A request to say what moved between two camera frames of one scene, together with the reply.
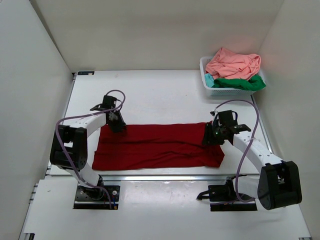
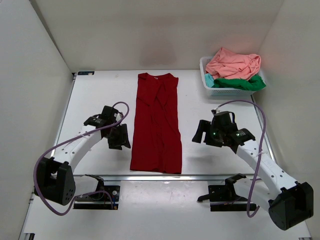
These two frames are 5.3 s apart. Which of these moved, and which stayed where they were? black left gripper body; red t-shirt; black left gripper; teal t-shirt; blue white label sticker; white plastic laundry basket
Moved: red t-shirt; black left gripper body
Stayed: blue white label sticker; white plastic laundry basket; teal t-shirt; black left gripper
